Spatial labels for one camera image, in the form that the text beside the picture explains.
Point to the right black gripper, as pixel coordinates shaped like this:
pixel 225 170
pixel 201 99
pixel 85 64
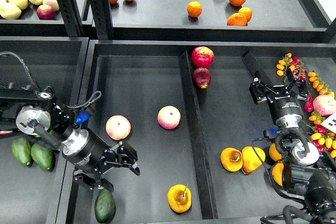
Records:
pixel 284 107

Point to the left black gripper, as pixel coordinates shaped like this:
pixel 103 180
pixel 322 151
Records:
pixel 84 149

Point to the dark green avocado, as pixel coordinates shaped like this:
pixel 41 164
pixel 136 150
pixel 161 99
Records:
pixel 104 206

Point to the yellow pear with stem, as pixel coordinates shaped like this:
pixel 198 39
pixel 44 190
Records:
pixel 179 198

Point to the yellow pear under arm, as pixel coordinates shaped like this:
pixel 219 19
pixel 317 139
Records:
pixel 273 153

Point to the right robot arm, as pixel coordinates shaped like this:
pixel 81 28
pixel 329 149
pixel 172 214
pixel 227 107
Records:
pixel 308 176

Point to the green avocado in bin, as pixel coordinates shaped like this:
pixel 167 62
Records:
pixel 21 150
pixel 42 156

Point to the yellow pear stem up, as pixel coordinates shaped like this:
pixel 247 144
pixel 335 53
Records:
pixel 231 159

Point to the pale yellow pear shelf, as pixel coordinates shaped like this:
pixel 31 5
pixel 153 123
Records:
pixel 10 11

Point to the orange cherry tomato cluster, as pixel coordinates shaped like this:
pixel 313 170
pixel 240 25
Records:
pixel 284 64

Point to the red cherry tomato cluster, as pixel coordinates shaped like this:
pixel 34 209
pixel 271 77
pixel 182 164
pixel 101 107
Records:
pixel 297 68

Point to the black tray divider right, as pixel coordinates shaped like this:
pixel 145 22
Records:
pixel 255 68

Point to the black tray divider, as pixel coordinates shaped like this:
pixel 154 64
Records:
pixel 255 68
pixel 202 169

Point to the red chili pepper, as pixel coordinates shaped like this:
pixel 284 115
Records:
pixel 308 105

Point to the pink apple left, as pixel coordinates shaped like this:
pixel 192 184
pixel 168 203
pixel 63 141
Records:
pixel 118 127

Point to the pink apple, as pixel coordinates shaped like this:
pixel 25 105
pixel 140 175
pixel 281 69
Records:
pixel 118 127
pixel 169 117

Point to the pink apple right bin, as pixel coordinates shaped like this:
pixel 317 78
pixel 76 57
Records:
pixel 324 104

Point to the white marker tag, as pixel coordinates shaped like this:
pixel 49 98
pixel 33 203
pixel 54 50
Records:
pixel 330 123

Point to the mixed cherry tomatoes lower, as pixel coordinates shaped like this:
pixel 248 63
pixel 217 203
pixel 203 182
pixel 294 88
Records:
pixel 323 138

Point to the pink apple centre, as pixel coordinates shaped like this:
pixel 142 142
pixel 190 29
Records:
pixel 169 117

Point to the dark red apple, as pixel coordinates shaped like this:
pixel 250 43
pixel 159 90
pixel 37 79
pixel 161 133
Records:
pixel 201 77

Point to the orange front right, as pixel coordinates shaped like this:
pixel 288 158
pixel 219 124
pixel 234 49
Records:
pixel 237 19

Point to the orange right small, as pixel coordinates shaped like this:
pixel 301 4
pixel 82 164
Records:
pixel 247 12

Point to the bright red apple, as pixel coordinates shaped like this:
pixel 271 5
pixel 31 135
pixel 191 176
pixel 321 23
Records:
pixel 202 57

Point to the black tray divider left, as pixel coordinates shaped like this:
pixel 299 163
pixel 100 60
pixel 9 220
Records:
pixel 202 169

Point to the black left tray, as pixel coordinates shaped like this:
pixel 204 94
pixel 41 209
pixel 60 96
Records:
pixel 30 194

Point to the orange centre shelf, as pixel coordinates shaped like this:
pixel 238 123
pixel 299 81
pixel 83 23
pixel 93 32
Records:
pixel 194 9

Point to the red apple on shelf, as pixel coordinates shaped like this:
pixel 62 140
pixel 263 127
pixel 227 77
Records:
pixel 46 12

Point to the peach on shelf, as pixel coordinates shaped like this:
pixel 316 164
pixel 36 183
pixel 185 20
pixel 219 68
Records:
pixel 52 3

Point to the black shelf upright post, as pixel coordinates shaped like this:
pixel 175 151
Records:
pixel 71 17
pixel 102 19

